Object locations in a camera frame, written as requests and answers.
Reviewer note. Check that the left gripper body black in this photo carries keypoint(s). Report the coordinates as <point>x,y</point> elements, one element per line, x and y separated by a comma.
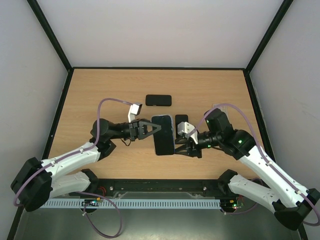
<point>133,130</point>

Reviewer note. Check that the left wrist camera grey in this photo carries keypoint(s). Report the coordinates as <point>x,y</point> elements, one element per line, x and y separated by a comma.
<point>134,111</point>

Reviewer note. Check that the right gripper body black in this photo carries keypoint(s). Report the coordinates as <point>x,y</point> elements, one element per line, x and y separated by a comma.
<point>196,145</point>

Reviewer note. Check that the white phone case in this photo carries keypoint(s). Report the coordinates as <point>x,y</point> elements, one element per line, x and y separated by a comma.
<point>223,108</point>

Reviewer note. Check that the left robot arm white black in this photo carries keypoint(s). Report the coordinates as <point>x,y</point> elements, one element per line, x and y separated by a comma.
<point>40,180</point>

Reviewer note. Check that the black mounting rail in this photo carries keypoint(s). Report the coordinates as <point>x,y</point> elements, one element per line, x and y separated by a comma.
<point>203,187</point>

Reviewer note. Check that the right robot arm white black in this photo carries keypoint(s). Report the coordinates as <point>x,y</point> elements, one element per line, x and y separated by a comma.
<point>289,201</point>

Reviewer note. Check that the black phone case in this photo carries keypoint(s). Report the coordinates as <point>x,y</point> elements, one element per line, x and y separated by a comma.
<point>158,100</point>

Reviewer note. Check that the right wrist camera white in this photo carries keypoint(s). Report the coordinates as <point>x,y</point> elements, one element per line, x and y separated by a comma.
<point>186,130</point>

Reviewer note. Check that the light blue slotted cable duct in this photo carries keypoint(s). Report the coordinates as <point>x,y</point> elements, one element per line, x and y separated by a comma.
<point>72,203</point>

